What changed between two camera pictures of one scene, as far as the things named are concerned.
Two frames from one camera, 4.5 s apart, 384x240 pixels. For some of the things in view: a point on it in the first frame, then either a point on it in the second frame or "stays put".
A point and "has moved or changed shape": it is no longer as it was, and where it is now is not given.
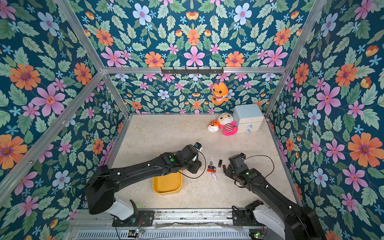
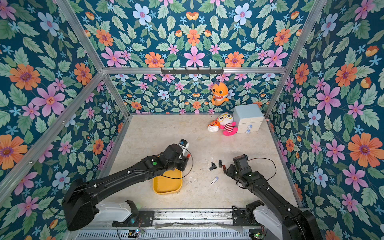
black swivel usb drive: [211, 165] stays put
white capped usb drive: [214, 176] has moved or changed shape
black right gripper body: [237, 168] stays put
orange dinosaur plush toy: [219, 93] stays put
